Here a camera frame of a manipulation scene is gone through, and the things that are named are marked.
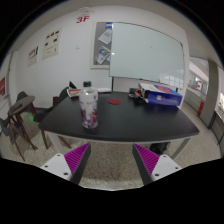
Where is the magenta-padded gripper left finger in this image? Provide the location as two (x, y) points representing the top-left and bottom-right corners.
(40, 142), (92, 185)

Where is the large white wall poster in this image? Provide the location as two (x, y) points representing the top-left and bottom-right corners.
(41, 27), (64, 61)

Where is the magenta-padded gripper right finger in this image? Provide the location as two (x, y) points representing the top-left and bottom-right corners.
(132, 143), (183, 186)

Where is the black chair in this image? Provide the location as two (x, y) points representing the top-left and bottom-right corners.
(33, 80), (78, 150)

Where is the round brown wooden stool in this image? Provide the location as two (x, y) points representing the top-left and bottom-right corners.
(7, 95), (38, 162)

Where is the blue and white paper bag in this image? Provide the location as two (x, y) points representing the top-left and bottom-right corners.
(138, 82), (184, 107)

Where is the white ceiling device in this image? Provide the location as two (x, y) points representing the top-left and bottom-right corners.
(79, 6), (96, 16)

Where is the clear labelled water bottle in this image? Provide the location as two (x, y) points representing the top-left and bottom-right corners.
(78, 80), (100, 130)

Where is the small white wall poster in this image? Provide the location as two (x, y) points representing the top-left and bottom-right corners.
(26, 45), (40, 68)

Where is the red floor number sign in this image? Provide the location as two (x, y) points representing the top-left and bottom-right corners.
(75, 14), (91, 24)

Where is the large white whiteboard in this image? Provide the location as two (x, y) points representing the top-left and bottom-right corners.
(108, 21), (185, 84)

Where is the small flat white box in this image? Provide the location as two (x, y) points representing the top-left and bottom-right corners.
(96, 87), (113, 94)

